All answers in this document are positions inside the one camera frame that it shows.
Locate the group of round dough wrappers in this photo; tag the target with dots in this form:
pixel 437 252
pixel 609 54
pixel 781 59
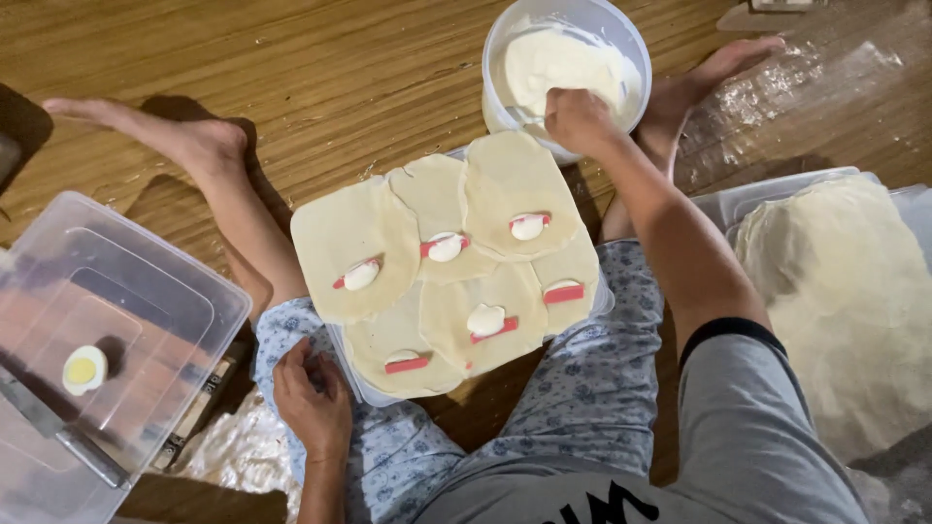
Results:
pixel 349 225

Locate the clear plastic storage box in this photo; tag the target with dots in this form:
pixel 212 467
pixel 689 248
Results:
pixel 145 255

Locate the floury clear plastic sheet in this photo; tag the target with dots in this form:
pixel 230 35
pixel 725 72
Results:
pixel 801 80

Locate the small white box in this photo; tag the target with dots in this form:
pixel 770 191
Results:
pixel 786 4

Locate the grey printed shirt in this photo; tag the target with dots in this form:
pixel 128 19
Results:
pixel 743 451

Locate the metal spoon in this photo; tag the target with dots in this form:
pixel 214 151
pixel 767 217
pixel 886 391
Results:
pixel 524 116

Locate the person's right hand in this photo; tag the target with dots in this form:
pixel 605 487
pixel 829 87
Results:
pixel 582 124

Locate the wooden board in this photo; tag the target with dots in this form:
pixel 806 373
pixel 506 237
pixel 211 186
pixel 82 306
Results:
pixel 193 415

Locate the person's right fingers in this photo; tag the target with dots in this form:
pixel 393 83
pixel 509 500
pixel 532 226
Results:
pixel 559 113

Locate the person's right leg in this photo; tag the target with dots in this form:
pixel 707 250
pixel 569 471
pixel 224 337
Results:
pixel 677 94

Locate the group of red crab sticks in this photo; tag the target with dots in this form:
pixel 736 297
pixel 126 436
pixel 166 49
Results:
pixel 564 294

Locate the boiled egg half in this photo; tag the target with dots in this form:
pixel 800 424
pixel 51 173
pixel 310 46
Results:
pixel 83 370

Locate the person's left leg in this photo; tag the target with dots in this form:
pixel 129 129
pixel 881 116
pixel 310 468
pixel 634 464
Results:
pixel 211 156

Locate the crumpled clear plastic bag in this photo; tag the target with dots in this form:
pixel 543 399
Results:
pixel 240 451

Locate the person's leg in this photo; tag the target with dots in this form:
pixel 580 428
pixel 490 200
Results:
pixel 677 94
pixel 211 156

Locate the white plastic tub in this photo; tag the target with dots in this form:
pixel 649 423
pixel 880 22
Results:
pixel 489 109

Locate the clear plastic lid tray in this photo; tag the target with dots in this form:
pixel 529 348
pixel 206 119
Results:
pixel 360 389

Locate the stack of dough sheets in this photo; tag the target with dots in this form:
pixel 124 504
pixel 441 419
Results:
pixel 837 291

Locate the clear plastic wrapper container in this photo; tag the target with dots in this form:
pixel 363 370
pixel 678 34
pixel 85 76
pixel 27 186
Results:
pixel 728 200

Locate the white cream filling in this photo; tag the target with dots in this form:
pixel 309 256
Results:
pixel 560 62

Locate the person's left hand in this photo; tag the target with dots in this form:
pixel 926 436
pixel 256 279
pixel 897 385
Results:
pixel 317 411

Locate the group of white egg slices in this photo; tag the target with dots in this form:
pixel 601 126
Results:
pixel 445 247

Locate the blue floral shorts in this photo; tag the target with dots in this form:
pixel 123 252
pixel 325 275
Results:
pixel 597 378

